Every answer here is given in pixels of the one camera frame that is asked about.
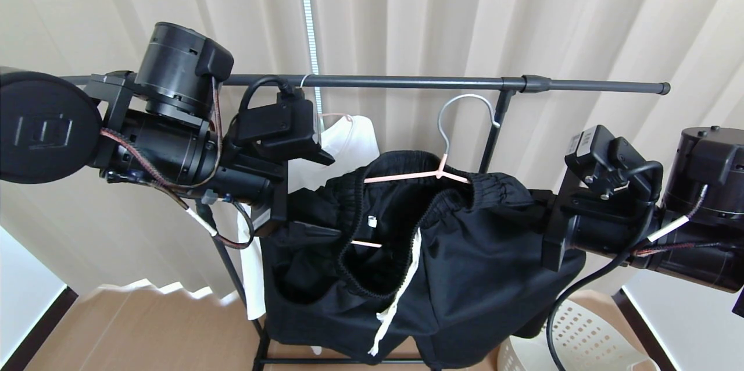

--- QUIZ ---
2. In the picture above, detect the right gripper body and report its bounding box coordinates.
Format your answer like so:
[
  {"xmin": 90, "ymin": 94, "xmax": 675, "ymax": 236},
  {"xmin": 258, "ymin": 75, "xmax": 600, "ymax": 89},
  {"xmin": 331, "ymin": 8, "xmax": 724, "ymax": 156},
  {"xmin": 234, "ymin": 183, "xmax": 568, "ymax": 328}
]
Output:
[{"xmin": 542, "ymin": 176, "xmax": 657, "ymax": 272}]

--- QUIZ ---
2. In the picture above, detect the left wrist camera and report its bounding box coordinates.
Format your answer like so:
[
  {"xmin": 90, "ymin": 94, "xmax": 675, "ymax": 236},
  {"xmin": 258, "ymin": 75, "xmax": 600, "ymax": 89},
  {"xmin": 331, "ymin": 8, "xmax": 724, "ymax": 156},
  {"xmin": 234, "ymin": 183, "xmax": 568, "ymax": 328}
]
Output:
[{"xmin": 231, "ymin": 89, "xmax": 324, "ymax": 163}]

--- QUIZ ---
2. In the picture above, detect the beige curtain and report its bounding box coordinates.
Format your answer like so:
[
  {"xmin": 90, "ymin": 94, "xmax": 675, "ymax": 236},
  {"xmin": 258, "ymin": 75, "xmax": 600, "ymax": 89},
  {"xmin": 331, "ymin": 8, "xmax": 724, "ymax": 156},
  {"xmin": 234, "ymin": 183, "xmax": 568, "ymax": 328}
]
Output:
[{"xmin": 0, "ymin": 0, "xmax": 744, "ymax": 302}]

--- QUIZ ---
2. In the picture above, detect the white laundry basket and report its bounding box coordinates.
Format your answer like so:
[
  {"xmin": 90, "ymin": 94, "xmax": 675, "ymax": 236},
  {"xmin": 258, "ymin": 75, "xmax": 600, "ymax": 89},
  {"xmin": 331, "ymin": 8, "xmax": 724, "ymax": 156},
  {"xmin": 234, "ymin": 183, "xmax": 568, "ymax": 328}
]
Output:
[{"xmin": 499, "ymin": 300, "xmax": 660, "ymax": 371}]

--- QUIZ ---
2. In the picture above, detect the black garment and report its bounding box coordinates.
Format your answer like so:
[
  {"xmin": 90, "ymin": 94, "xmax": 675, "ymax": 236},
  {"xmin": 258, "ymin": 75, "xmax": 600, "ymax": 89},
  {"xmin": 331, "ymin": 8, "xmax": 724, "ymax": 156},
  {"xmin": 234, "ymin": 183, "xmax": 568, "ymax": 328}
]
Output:
[{"xmin": 259, "ymin": 150, "xmax": 586, "ymax": 370}]

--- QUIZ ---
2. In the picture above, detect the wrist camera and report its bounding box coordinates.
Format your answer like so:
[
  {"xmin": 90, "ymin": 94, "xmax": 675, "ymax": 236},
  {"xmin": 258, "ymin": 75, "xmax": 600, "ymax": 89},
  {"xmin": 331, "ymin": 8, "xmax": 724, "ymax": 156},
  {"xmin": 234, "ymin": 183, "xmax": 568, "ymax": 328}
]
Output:
[
  {"xmin": 231, "ymin": 89, "xmax": 324, "ymax": 163},
  {"xmin": 565, "ymin": 125, "xmax": 663, "ymax": 202}
]

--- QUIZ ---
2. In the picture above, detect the black clothes rack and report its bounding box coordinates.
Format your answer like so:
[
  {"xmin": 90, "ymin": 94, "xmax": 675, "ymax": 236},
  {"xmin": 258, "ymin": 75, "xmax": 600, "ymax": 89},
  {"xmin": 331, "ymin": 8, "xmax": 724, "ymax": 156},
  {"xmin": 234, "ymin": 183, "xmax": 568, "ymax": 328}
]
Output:
[{"xmin": 61, "ymin": 73, "xmax": 671, "ymax": 371}]

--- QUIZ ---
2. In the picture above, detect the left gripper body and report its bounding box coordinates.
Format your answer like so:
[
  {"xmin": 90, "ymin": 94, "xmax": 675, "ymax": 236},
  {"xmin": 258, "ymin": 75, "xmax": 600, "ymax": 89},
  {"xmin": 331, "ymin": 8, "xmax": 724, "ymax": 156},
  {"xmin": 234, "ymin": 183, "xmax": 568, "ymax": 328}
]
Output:
[{"xmin": 216, "ymin": 147, "xmax": 290, "ymax": 238}]

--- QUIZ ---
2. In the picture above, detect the white printed t-shirt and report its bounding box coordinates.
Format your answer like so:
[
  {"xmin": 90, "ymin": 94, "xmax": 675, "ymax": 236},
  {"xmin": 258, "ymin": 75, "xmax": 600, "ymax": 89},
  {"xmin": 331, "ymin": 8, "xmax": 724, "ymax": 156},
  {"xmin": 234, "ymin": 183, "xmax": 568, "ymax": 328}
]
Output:
[{"xmin": 238, "ymin": 115, "xmax": 381, "ymax": 355}]

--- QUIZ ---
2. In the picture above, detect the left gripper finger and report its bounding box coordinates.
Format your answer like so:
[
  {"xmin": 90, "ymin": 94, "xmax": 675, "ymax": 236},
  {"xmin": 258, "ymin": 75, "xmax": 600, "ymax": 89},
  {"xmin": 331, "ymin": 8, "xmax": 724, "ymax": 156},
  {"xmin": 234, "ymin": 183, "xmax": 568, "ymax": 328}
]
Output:
[
  {"xmin": 288, "ymin": 221, "xmax": 344, "ymax": 247},
  {"xmin": 288, "ymin": 147, "xmax": 337, "ymax": 166}
]

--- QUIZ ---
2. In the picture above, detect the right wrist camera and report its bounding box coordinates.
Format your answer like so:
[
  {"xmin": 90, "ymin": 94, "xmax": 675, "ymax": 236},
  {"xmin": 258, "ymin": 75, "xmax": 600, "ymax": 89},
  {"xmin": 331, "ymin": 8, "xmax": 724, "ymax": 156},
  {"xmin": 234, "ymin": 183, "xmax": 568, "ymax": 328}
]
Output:
[{"xmin": 565, "ymin": 125, "xmax": 663, "ymax": 202}]

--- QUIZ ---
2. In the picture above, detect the pink clothes hanger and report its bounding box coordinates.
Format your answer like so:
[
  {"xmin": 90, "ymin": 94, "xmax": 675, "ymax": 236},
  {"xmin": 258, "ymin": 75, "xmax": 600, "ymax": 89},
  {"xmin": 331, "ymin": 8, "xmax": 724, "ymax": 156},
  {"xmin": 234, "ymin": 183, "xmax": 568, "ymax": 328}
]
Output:
[
  {"xmin": 350, "ymin": 94, "xmax": 502, "ymax": 248},
  {"xmin": 299, "ymin": 73, "xmax": 354, "ymax": 127}
]

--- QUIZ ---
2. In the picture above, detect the black cable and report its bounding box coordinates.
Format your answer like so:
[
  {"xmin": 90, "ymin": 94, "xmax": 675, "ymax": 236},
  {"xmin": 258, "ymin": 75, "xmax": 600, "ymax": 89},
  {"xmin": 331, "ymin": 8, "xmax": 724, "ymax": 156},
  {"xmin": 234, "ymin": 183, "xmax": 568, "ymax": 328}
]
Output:
[
  {"xmin": 546, "ymin": 160, "xmax": 664, "ymax": 371},
  {"xmin": 237, "ymin": 76, "xmax": 296, "ymax": 127}
]

